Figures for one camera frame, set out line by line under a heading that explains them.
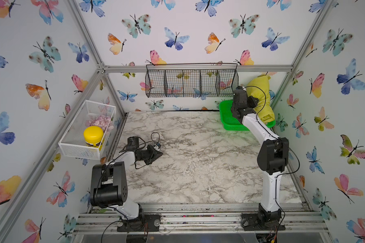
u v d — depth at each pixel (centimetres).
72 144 58
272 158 56
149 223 74
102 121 68
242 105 82
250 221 74
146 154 81
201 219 76
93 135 63
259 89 76
